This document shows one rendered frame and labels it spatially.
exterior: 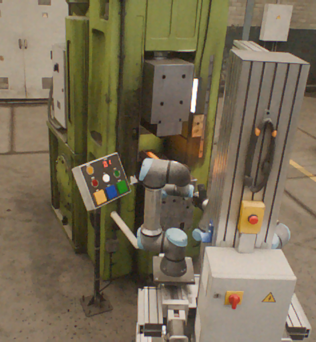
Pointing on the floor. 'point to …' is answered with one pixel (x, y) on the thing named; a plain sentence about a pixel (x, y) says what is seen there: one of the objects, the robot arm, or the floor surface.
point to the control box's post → (97, 252)
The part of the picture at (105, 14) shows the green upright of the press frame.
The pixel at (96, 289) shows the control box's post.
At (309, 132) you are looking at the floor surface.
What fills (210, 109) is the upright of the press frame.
